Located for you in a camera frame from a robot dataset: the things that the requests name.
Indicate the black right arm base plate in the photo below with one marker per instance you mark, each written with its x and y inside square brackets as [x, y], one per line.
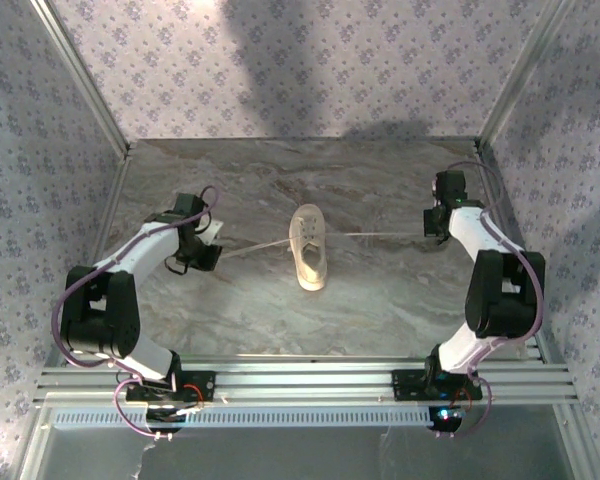
[405, 385]

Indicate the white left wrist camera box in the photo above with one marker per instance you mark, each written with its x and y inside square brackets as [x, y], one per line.
[212, 231]

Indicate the aluminium frame post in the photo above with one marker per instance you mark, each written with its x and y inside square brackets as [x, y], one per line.
[80, 75]
[525, 70]

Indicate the grey metal panel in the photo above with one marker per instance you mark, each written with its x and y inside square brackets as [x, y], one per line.
[305, 455]

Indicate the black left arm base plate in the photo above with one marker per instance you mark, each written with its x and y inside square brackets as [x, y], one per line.
[205, 385]

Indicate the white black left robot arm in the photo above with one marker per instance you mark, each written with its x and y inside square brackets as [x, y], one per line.
[105, 320]

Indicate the black left control board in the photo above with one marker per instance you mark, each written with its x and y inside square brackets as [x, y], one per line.
[162, 415]

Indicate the aluminium mounting rail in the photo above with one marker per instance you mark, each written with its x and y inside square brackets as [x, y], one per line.
[305, 382]

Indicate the black right control board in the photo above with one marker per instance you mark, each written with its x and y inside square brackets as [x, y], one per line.
[447, 420]

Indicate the white canvas shoe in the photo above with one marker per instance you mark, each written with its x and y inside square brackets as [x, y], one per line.
[311, 272]

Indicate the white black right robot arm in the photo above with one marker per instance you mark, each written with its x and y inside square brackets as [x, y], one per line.
[500, 300]

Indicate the black control board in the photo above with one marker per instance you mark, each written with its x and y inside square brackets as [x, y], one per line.
[447, 420]
[162, 415]

